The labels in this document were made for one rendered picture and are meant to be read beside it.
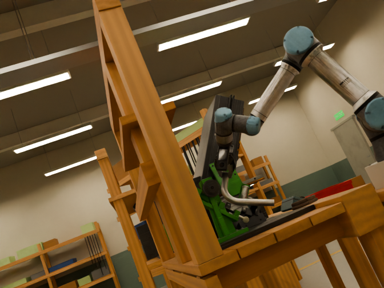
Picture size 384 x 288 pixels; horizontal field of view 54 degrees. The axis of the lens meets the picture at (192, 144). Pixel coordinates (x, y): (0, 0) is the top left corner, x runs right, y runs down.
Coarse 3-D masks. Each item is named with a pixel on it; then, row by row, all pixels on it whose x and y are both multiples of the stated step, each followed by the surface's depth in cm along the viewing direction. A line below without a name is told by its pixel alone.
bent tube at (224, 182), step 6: (228, 174) 179; (222, 180) 177; (228, 180) 178; (222, 186) 175; (222, 192) 173; (228, 192) 173; (228, 198) 171; (234, 198) 170; (234, 204) 170; (240, 204) 169; (246, 204) 168; (252, 204) 168; (258, 204) 168; (264, 204) 167; (270, 204) 167
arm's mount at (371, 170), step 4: (372, 164) 160; (376, 164) 153; (380, 164) 150; (368, 168) 159; (372, 168) 156; (376, 168) 154; (380, 168) 151; (368, 172) 160; (372, 172) 157; (376, 172) 155; (380, 172) 152; (372, 176) 158; (376, 176) 156; (380, 176) 153; (372, 180) 160; (376, 180) 157; (380, 180) 154; (376, 184) 158; (380, 184) 155; (376, 188) 159; (380, 188) 156
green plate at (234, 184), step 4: (212, 164) 198; (212, 168) 197; (216, 172) 196; (236, 172) 196; (216, 176) 194; (232, 176) 195; (236, 176) 195; (220, 180) 193; (232, 180) 194; (236, 180) 194; (240, 180) 194; (220, 184) 192; (228, 184) 192; (232, 184) 193; (236, 184) 193; (240, 184) 193; (220, 188) 198; (228, 188) 191; (232, 188) 191; (236, 188) 192; (240, 188) 192; (232, 192) 190; (236, 192) 190; (232, 196) 189
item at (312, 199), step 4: (312, 196) 166; (300, 200) 167; (304, 200) 164; (308, 200) 163; (312, 200) 164; (316, 200) 166; (292, 204) 168; (296, 204) 167; (300, 204) 166; (304, 204) 164; (308, 204) 162; (292, 208) 169; (296, 208) 167
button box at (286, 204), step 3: (288, 198) 187; (291, 198) 183; (294, 198) 181; (297, 198) 181; (300, 198) 181; (282, 201) 194; (285, 201) 190; (288, 201) 186; (291, 201) 182; (294, 201) 180; (282, 204) 193; (285, 204) 189; (288, 204) 185; (282, 207) 191; (285, 207) 188; (288, 207) 184; (291, 207) 180; (282, 210) 191; (285, 210) 188; (288, 210) 187
